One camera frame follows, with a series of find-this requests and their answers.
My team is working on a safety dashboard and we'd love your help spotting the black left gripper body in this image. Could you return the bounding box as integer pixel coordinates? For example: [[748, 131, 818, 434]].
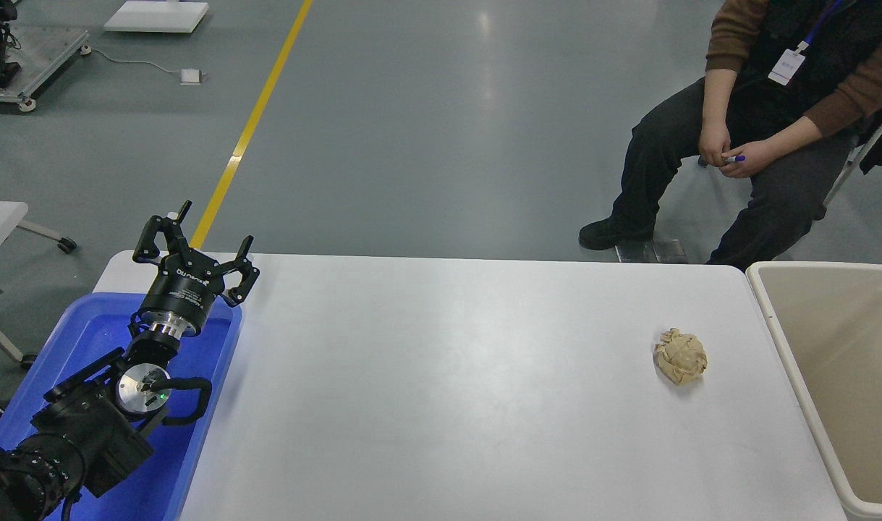
[[135, 260, 226, 334]]

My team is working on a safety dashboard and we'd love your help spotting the person's right hand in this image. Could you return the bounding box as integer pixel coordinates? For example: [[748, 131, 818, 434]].
[[697, 119, 734, 169]]

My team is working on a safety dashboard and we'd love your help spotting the person's left hand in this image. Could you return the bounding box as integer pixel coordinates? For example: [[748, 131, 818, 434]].
[[719, 137, 778, 179]]

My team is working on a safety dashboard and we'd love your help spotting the blue plastic tray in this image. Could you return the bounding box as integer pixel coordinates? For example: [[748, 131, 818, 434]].
[[0, 292, 244, 521]]

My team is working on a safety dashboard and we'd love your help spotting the white flat board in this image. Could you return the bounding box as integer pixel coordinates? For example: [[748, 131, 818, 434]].
[[103, 0, 210, 34]]

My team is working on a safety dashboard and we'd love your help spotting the metal wheeled platform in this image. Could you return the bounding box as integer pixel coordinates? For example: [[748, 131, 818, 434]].
[[0, 27, 90, 113]]

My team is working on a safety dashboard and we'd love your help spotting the crumpled tan paper ball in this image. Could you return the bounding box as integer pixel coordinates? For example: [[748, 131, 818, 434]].
[[653, 328, 708, 386]]

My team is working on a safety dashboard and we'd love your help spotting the white ID badge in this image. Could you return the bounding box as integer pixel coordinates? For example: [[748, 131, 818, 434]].
[[768, 48, 807, 86]]

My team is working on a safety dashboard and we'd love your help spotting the large pale plastic bin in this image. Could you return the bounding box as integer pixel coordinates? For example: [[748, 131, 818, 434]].
[[745, 261, 882, 521]]

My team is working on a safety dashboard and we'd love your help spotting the person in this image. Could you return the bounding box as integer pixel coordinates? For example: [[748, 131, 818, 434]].
[[578, 0, 882, 272]]

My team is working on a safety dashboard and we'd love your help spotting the grey floor cable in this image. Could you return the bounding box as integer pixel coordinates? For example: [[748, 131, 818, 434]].
[[86, 47, 182, 75]]

